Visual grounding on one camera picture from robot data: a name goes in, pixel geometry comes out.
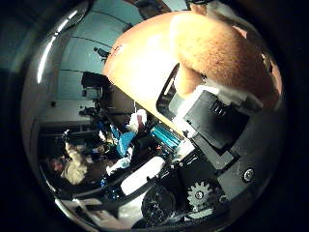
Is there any orange plush toy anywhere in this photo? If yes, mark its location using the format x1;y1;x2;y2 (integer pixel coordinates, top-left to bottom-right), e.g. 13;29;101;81
168;3;284;109

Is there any seated person at table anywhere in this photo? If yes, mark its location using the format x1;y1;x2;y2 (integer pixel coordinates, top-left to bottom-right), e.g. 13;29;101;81
99;109;149;177

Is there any blue ribbed rail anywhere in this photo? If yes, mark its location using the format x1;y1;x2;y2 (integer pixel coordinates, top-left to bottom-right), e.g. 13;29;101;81
149;124;183;149

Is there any black equipment stack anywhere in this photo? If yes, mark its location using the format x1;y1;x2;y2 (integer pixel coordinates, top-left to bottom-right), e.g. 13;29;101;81
78;71;114;120

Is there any black wall device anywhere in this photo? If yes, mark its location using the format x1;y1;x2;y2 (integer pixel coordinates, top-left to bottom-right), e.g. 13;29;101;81
93;47;110;59

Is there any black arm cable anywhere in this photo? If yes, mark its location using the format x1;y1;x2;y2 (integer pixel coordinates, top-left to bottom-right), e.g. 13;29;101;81
57;172;162;202

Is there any black slotted plastic basket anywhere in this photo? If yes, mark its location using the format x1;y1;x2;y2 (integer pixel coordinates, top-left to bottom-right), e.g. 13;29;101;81
155;62;194;130

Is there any ceiling light strip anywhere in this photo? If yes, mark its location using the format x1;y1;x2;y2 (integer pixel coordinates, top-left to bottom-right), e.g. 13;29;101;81
36;9;80;85

